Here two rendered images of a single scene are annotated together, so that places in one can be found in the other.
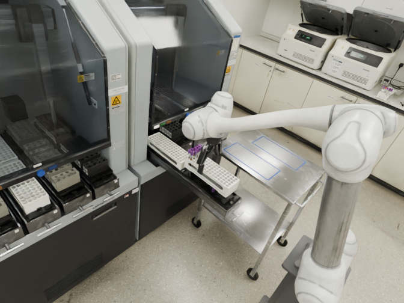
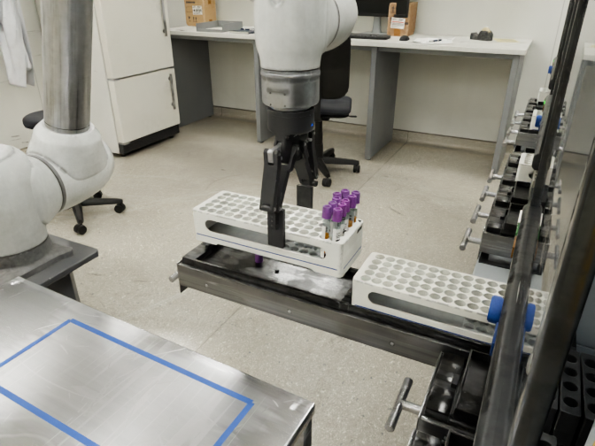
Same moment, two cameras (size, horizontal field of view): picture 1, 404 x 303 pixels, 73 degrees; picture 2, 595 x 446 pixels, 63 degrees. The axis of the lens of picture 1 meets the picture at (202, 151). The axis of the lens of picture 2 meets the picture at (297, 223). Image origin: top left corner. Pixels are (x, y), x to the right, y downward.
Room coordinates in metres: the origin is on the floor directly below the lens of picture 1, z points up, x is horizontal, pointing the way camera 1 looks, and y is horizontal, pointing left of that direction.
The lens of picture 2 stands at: (1.84, -0.14, 1.30)
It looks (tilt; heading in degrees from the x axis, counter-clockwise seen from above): 27 degrees down; 172
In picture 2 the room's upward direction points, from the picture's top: straight up
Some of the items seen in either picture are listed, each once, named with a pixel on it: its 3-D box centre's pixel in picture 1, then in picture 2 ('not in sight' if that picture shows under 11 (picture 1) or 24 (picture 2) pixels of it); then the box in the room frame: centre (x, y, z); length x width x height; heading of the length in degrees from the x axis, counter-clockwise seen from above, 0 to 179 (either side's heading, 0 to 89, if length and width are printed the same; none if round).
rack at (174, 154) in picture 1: (169, 150); (449, 303); (1.25, 0.19, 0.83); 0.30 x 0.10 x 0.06; 55
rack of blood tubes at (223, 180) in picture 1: (210, 172); (275, 229); (1.07, -0.07, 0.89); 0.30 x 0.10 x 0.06; 55
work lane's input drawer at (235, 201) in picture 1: (189, 174); (343, 300); (1.15, 0.04, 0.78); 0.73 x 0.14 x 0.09; 55
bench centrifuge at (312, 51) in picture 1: (316, 32); not in sight; (3.57, -1.03, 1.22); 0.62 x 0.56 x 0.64; 143
